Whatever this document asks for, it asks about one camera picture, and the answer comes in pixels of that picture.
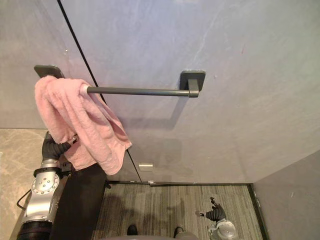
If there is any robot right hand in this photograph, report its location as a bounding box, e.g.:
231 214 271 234
195 196 227 222

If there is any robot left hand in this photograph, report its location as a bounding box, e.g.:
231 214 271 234
42 134 78 160

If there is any pink towel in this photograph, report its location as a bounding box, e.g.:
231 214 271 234
34 75 133 176

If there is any dark robot right foot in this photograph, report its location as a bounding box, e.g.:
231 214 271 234
173 225 186 239

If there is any dark robot foot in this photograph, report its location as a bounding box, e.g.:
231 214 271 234
126 223 139 237
173 225 186 239

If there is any black cabinet panel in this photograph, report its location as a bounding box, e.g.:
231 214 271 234
48 163 108 240

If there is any dark robot left foot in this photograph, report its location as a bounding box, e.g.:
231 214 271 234
126 223 139 237

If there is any grey towel bar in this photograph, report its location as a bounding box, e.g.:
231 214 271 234
33 64 207 99

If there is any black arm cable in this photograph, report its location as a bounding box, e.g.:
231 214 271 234
16 189 32 209

